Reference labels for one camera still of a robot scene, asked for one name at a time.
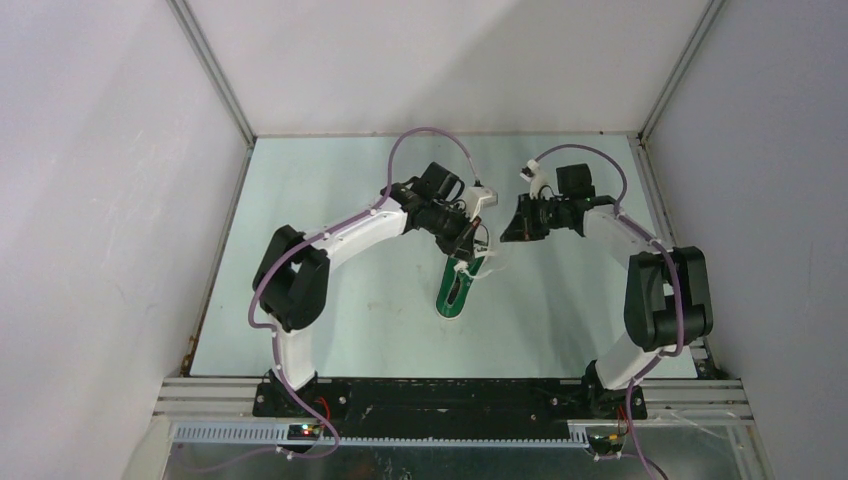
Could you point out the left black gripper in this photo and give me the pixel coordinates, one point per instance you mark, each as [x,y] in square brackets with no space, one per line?
[462,244]

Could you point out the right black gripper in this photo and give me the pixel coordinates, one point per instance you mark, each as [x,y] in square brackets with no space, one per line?
[522,227]

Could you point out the white shoelace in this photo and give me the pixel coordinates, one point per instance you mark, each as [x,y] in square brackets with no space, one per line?
[487,258]

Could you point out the green canvas sneaker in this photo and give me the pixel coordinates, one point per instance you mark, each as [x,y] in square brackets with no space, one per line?
[455,286]

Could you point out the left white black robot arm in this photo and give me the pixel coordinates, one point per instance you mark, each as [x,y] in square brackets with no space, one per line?
[292,280]

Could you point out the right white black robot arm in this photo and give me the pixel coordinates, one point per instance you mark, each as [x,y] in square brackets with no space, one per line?
[667,301]

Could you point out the right controller board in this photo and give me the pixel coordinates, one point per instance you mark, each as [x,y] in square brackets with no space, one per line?
[609,445]

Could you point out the controller board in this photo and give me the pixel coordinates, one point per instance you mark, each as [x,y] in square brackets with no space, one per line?
[609,445]
[304,432]

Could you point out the left controller board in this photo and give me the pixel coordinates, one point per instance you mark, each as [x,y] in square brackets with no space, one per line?
[304,432]

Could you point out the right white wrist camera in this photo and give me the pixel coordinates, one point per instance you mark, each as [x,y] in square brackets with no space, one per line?
[536,178]

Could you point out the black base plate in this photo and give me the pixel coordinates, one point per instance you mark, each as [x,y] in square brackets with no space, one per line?
[475,409]

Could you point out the grey slotted cable duct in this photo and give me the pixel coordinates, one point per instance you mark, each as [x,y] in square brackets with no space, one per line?
[285,434]

